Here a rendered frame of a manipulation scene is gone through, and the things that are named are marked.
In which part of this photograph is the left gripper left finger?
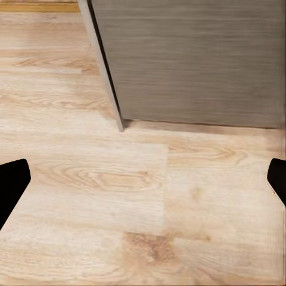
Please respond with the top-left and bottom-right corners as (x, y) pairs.
(0, 158), (31, 230)

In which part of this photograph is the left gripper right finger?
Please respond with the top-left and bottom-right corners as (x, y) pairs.
(267, 158), (286, 206)

